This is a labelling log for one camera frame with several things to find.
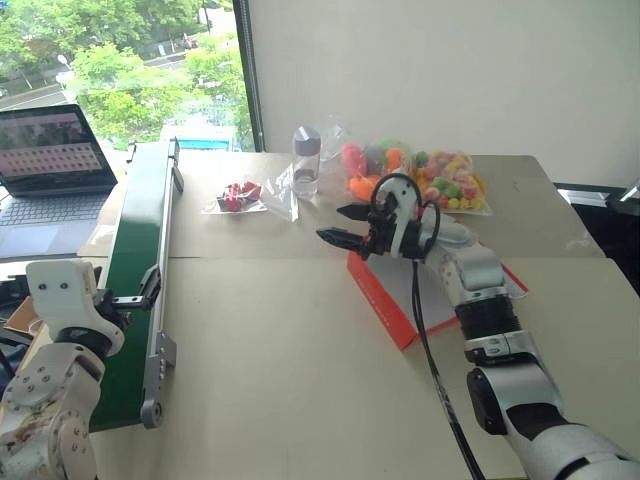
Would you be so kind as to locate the green conveyor belt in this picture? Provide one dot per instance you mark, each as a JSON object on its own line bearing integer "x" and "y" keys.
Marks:
{"x": 135, "y": 240}

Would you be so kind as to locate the bag of orange pink toys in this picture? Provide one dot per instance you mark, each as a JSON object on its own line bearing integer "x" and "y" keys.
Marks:
{"x": 367, "y": 162}

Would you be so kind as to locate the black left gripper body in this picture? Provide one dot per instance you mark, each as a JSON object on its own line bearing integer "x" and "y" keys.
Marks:
{"x": 106, "y": 300}

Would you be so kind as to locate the dark side table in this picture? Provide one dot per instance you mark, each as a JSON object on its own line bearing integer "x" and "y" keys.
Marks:
{"x": 607, "y": 235}

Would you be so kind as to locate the empty clear plastic bag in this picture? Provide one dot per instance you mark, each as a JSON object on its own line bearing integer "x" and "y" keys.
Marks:
{"x": 282, "y": 192}

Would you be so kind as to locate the bag of colourful balls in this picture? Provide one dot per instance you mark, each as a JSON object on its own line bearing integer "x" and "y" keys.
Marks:
{"x": 452, "y": 180}

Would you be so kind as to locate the red and white box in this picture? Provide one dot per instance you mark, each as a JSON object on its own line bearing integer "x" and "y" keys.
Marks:
{"x": 385, "y": 305}

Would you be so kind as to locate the black window frame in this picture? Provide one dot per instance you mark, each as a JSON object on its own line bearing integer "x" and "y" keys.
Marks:
{"x": 250, "y": 75}

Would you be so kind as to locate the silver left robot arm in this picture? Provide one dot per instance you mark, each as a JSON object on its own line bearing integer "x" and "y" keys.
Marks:
{"x": 45, "y": 400}

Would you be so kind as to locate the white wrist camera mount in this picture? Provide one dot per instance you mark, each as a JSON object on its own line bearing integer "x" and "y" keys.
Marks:
{"x": 57, "y": 295}
{"x": 402, "y": 220}

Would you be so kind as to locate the grey laptop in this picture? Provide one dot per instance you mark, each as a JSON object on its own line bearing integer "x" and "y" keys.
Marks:
{"x": 50, "y": 170}

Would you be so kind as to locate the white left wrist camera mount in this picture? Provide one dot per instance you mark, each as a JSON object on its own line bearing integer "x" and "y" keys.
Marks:
{"x": 57, "y": 295}

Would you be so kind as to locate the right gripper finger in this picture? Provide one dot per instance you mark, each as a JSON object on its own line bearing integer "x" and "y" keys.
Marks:
{"x": 347, "y": 239}
{"x": 357, "y": 211}

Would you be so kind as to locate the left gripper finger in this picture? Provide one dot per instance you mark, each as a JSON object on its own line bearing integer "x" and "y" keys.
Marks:
{"x": 130, "y": 299}
{"x": 125, "y": 319}

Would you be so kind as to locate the grey metal roller bracket plate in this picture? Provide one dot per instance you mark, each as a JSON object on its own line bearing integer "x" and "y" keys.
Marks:
{"x": 157, "y": 380}

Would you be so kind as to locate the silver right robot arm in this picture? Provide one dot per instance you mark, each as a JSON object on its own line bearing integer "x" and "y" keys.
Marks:
{"x": 505, "y": 360}

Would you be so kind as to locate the clear bottle with grey cap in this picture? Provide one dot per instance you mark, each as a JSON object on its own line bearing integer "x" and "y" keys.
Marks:
{"x": 306, "y": 165}

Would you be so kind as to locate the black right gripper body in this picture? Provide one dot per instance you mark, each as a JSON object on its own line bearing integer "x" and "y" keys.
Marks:
{"x": 381, "y": 232}

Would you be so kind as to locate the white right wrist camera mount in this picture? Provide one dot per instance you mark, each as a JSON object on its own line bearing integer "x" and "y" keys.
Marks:
{"x": 402, "y": 220}

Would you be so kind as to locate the small bag of red toys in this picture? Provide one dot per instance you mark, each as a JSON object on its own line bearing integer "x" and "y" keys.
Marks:
{"x": 240, "y": 194}

